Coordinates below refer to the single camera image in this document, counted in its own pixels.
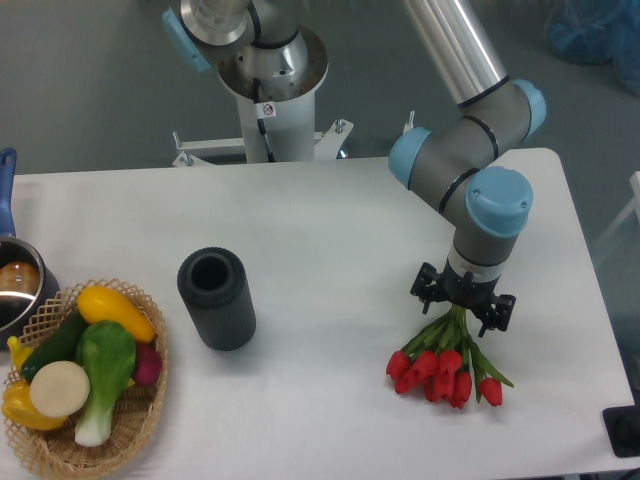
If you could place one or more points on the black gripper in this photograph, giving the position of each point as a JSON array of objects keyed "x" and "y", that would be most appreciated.
[{"x": 430, "y": 286}]

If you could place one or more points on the red tulip bouquet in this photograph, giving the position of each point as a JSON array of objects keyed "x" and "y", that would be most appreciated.
[{"x": 447, "y": 364}]

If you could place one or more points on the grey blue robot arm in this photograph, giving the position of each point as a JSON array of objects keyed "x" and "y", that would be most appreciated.
[{"x": 453, "y": 171}]

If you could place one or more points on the black device at edge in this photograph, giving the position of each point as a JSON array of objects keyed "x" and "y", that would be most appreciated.
[{"x": 622, "y": 426}]

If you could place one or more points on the dark grey ribbed vase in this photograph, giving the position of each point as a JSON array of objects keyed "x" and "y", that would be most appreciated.
[{"x": 213, "y": 285}]

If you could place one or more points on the blue plastic bag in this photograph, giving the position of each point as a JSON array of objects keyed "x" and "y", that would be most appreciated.
[{"x": 597, "y": 32}]

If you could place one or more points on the purple red radish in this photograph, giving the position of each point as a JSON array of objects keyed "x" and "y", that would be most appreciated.
[{"x": 148, "y": 365}]

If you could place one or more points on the green bok choy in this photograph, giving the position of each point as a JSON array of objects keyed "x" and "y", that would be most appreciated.
[{"x": 107, "y": 353}]

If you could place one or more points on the yellow squash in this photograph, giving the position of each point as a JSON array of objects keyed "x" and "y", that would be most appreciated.
[{"x": 98, "y": 303}]

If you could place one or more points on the green cucumber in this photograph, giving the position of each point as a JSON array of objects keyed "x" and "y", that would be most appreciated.
[{"x": 59, "y": 346}]

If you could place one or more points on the beige round radish slice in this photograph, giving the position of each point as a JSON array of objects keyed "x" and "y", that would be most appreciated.
[{"x": 59, "y": 389}]

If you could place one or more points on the woven wicker basket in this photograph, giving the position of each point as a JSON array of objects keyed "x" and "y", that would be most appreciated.
[{"x": 54, "y": 454}]

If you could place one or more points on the yellow banana tip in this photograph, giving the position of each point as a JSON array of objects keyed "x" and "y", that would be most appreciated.
[{"x": 19, "y": 353}]

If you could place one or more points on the yellow bell pepper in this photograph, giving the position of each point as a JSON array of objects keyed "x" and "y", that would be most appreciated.
[{"x": 18, "y": 408}]

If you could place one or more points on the white frame at right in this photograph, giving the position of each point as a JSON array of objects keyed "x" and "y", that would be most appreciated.
[{"x": 621, "y": 227}]

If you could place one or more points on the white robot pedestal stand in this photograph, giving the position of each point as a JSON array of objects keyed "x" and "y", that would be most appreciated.
[{"x": 275, "y": 94}]

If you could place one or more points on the blue handled saucepan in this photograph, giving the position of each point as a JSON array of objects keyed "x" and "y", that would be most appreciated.
[{"x": 26, "y": 281}]

